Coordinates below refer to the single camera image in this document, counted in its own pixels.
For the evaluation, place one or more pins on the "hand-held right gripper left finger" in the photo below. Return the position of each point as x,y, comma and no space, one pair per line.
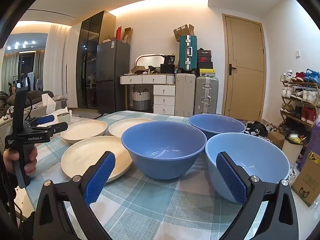
100,177

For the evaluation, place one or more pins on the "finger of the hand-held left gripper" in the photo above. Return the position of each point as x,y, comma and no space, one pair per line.
58,127
46,119

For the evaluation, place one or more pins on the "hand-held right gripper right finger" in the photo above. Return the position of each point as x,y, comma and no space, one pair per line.
231,177

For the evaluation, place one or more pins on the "cream round plate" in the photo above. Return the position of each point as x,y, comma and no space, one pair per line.
125,127
83,131
85,160

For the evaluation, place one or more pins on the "light blue bowl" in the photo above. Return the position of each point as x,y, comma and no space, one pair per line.
262,160

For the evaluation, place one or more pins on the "dark blue bowl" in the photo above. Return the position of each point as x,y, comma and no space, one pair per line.
162,145
215,125

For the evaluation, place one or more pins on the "person's left hand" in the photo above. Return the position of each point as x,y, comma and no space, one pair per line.
7,160

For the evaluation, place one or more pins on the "white tumbler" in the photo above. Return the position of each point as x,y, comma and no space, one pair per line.
63,120

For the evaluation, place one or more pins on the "white paper bag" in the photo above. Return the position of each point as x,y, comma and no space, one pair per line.
47,102

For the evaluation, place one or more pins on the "clothes rack with garments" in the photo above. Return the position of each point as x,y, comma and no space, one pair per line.
25,81

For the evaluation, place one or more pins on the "pile of scattered shoes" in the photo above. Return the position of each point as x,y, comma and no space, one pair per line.
255,128

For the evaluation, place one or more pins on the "teal plaid tablecloth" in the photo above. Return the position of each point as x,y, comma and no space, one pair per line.
150,205

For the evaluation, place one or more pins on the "small brown cardboard box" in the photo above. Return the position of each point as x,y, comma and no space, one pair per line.
275,140

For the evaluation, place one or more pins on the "white curtain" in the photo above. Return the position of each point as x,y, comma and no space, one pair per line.
56,62

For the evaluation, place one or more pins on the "white teal sneaker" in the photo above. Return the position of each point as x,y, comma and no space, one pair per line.
292,172

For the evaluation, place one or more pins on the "black glass cabinet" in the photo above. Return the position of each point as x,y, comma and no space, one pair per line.
86,67

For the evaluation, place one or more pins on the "white trash bin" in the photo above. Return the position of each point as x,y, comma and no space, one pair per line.
291,150

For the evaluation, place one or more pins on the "grey refrigerator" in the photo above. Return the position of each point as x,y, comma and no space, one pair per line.
112,80

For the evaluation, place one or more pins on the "large printed cardboard box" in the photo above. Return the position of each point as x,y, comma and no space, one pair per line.
308,180

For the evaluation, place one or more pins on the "silver suitcase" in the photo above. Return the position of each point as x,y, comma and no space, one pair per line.
206,95

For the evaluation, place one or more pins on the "woven laundry basket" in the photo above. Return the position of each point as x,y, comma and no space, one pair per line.
141,101

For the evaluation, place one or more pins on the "purple bag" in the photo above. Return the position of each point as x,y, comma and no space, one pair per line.
313,140

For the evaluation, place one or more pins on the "beige suitcase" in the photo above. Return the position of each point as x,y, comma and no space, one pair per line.
185,95

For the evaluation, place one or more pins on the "small tan cardboard box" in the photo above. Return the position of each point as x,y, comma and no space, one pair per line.
138,69

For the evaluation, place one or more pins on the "white dresser with drawers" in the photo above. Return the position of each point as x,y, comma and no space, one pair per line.
163,100

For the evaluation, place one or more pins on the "black yellow shoe box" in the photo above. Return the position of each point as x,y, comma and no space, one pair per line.
207,73

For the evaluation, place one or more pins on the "rows of racked shoes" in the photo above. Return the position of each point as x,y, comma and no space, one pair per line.
307,96

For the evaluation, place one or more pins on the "arched mirror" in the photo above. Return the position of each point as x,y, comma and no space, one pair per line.
150,60

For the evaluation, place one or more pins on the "plain black shoe box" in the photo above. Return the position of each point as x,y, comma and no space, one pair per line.
205,65

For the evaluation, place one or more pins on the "tall narrow cardboard box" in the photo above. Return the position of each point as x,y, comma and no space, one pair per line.
127,35

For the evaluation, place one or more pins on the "gold metal shoe rack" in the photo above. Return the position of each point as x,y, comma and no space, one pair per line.
298,82

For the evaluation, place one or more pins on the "black shoe box red logo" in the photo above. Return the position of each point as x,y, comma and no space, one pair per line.
204,59

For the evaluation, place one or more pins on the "black storage box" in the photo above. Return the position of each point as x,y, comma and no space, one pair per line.
167,68

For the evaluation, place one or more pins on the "tan wooden door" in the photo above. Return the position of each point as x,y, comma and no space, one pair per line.
245,55

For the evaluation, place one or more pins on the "black shoe box white label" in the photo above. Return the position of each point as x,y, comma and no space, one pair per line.
205,53

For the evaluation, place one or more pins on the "black bag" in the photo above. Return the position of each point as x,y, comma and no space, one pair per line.
169,60

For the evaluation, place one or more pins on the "teal suitcase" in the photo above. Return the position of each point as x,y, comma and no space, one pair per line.
187,55

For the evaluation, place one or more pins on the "open cardboard box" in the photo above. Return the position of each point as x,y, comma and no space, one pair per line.
183,33

